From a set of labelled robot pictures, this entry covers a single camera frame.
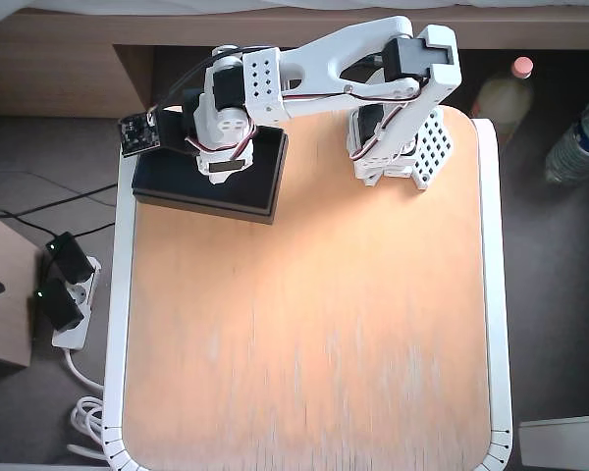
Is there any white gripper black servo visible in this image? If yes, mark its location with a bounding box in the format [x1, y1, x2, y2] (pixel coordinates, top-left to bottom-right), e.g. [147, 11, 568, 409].
[180, 90, 259, 186]

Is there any black cardboard box bin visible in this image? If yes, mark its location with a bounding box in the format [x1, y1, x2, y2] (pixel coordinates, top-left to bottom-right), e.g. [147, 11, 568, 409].
[131, 107, 290, 226]

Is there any black power adapter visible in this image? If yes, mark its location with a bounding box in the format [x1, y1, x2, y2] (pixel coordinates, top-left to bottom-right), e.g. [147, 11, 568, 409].
[43, 232, 94, 285]
[32, 278, 85, 331]

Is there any white power strip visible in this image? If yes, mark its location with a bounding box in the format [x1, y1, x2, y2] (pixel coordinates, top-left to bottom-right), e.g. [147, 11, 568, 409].
[51, 254, 102, 350]

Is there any brown cardboard box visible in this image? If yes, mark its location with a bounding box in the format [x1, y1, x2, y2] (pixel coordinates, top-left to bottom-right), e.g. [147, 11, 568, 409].
[0, 205, 43, 369]

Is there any yellow bottle pink cap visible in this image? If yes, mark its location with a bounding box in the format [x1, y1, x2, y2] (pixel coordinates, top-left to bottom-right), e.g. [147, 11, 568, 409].
[470, 56, 536, 148]

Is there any clear plastic water bottle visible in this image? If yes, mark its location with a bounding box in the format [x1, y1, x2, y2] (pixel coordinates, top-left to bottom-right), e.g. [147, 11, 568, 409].
[544, 95, 589, 185]

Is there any white box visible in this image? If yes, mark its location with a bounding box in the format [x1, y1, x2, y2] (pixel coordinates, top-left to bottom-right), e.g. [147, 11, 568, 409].
[517, 414, 589, 470]

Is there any black camera cable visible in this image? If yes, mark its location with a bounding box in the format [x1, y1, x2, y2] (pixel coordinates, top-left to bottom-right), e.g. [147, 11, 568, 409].
[146, 44, 276, 119]

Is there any black camera circuit board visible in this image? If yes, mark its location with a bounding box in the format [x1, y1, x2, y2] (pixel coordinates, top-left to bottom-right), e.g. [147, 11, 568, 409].
[119, 111, 162, 159]

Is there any black floor cable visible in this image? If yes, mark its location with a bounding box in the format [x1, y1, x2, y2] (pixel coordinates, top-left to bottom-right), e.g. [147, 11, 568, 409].
[73, 221, 118, 239]
[0, 188, 118, 242]

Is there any brown wooden bed frame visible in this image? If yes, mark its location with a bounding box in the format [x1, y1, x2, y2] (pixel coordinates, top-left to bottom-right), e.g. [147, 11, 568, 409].
[0, 9, 589, 119]

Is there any white table frame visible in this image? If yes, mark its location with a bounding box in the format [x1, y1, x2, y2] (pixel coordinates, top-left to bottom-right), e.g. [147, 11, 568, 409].
[101, 117, 514, 471]

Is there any white power strip cable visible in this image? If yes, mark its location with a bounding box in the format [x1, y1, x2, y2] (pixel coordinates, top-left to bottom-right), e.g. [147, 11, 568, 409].
[63, 345, 107, 460]

